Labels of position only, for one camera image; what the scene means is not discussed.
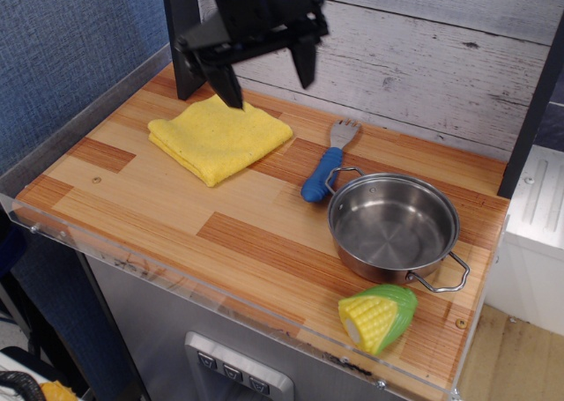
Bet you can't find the toy corn cob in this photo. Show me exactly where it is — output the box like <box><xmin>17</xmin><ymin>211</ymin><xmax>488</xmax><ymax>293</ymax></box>
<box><xmin>338</xmin><ymin>284</ymin><xmax>419</xmax><ymax>356</ymax></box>

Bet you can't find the black left upright post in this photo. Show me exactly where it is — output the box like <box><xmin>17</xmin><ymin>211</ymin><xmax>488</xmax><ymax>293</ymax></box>
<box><xmin>163</xmin><ymin>0</ymin><xmax>205</xmax><ymax>100</ymax></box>

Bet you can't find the yellow object bottom left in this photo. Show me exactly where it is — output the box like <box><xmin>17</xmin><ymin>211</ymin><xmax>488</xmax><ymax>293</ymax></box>
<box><xmin>40</xmin><ymin>381</ymin><xmax>78</xmax><ymax>401</ymax></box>

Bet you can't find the black right upright post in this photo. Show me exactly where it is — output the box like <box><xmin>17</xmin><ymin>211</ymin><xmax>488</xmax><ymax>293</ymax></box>
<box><xmin>496</xmin><ymin>0</ymin><xmax>564</xmax><ymax>198</ymax></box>

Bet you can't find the white side cabinet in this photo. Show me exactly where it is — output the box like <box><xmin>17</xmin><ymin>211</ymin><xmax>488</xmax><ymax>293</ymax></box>
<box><xmin>486</xmin><ymin>145</ymin><xmax>563</xmax><ymax>335</ymax></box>

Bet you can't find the folded yellow towel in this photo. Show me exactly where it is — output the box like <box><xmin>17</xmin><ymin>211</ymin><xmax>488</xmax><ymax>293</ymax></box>
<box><xmin>148</xmin><ymin>95</ymin><xmax>293</xmax><ymax>188</ymax></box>

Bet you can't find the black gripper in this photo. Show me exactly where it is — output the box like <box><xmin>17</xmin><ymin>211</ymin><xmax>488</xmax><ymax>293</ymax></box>
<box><xmin>176</xmin><ymin>0</ymin><xmax>329</xmax><ymax>109</ymax></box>

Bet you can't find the blue handled metal fork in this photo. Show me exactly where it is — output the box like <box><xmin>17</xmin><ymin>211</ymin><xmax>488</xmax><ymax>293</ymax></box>
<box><xmin>301</xmin><ymin>119</ymin><xmax>361</xmax><ymax>203</ymax></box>

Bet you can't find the black braided cable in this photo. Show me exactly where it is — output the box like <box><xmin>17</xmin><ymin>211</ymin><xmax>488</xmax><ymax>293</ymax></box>
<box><xmin>0</xmin><ymin>371</ymin><xmax>45</xmax><ymax>401</ymax></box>

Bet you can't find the stainless steel pot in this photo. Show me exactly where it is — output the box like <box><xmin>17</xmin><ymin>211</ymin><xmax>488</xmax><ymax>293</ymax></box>
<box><xmin>325</xmin><ymin>167</ymin><xmax>471</xmax><ymax>293</ymax></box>

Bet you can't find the stainless steel cabinet front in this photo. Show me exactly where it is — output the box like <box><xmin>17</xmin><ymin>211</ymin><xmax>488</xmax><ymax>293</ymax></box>
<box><xmin>86</xmin><ymin>256</ymin><xmax>399</xmax><ymax>400</ymax></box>

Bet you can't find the black upright post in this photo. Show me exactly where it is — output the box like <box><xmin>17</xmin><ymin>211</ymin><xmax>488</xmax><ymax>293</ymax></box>
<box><xmin>496</xmin><ymin>0</ymin><xmax>564</xmax><ymax>198</ymax></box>
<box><xmin>163</xmin><ymin>0</ymin><xmax>205</xmax><ymax>100</ymax></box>

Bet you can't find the clear acrylic edge guard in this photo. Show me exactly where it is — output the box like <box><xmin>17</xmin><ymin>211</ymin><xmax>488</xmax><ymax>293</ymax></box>
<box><xmin>1</xmin><ymin>49</ymin><xmax>508</xmax><ymax>400</ymax></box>

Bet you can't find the silver button control panel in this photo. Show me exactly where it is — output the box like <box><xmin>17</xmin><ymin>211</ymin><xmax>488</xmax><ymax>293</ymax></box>
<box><xmin>184</xmin><ymin>331</ymin><xmax>294</xmax><ymax>400</ymax></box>

